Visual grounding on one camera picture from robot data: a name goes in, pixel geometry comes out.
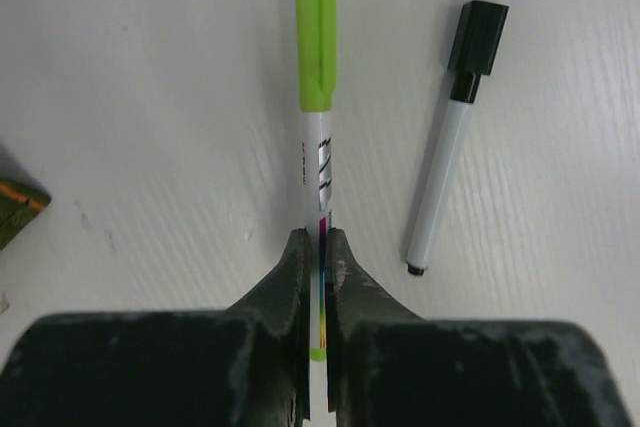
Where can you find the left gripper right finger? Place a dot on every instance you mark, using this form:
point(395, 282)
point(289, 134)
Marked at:
point(387, 366)

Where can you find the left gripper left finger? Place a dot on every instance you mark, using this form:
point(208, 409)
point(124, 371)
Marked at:
point(246, 365)

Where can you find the black cap marker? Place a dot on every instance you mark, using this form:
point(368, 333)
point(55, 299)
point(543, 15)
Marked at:
point(472, 58)

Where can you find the light green cap marker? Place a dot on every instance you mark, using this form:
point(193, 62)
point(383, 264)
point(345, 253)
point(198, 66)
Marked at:
point(316, 24)

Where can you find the yellow plaid shirt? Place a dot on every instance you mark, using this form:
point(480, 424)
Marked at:
point(23, 197)

